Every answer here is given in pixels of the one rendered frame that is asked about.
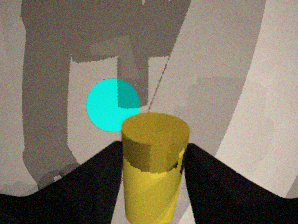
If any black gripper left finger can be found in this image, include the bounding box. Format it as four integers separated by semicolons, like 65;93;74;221
0;141;122;224

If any cyan circle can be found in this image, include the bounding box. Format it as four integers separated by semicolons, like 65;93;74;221
86;77;140;131

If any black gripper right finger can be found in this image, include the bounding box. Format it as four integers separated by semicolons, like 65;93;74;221
184;143;298;224

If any olive yellow cylinder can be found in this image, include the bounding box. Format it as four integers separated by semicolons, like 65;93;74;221
121;113;190;224

